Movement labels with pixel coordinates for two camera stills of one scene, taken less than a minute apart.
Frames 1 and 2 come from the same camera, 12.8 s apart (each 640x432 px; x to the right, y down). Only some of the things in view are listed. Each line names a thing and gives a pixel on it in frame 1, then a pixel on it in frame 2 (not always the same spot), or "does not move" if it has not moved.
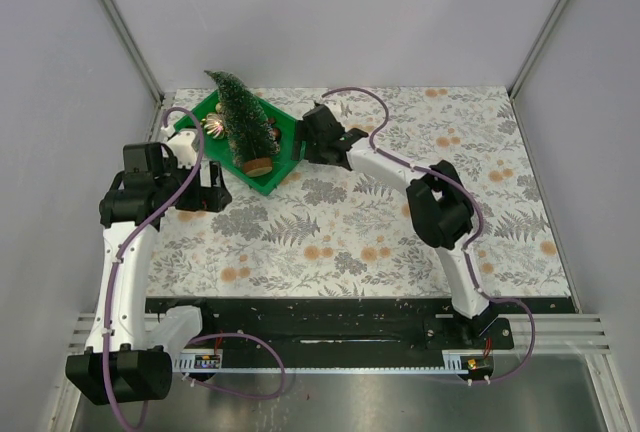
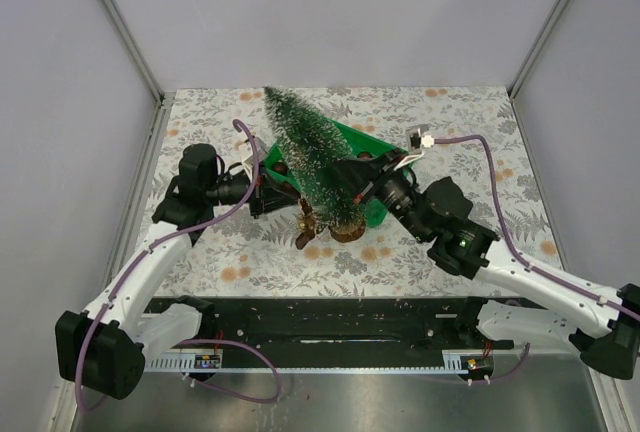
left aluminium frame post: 117,23 does not move
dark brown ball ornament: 277,134 -> 280,167
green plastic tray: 219,152 -> 357,144
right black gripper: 299,136 -> 359,174
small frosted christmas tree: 253,141 -> 320,168
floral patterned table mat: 331,230 does not move
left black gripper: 208,198 -> 268,194
